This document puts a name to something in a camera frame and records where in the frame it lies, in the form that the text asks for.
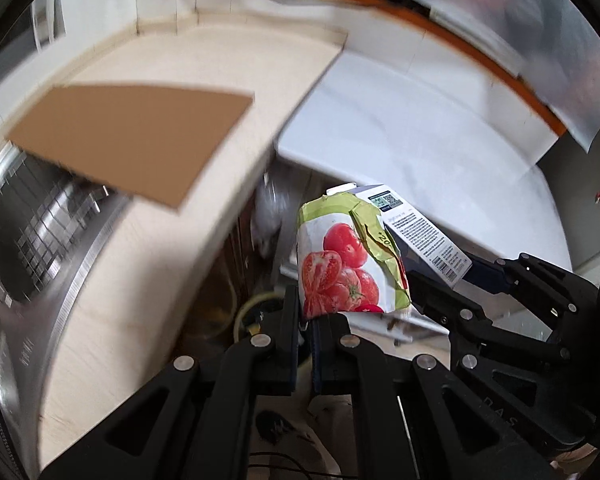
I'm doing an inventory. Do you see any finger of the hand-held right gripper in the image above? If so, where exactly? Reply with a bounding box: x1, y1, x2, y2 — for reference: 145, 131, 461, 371
408, 270, 574, 366
462, 253, 600, 334

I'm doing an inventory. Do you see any white carton with barcode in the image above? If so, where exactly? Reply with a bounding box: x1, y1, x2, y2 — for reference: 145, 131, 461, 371
325, 183, 474, 336

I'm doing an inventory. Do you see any orange wooden window frame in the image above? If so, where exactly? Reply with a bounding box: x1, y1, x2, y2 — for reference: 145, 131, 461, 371
195, 0, 567, 137

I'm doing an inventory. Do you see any thin black cable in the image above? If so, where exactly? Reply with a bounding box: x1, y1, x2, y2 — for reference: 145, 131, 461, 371
250, 451, 342, 479

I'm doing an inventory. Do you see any translucent plastic sheet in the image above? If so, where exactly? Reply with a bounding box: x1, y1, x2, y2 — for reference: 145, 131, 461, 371
357, 0, 600, 154

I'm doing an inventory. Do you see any tomato print carton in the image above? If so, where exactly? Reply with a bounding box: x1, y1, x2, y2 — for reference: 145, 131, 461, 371
296, 192, 412, 321

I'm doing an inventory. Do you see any stainless steel sink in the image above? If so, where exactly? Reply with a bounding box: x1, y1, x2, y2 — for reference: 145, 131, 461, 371
0, 145, 132, 480

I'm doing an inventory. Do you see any brown cardboard sheet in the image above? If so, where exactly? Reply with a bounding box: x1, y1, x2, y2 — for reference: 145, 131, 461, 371
5, 85, 255, 210

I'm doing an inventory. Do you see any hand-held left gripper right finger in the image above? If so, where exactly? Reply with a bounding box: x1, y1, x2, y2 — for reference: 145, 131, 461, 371
310, 312, 551, 480

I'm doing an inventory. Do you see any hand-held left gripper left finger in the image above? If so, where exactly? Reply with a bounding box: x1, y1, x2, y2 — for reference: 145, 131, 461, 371
39, 285, 301, 480

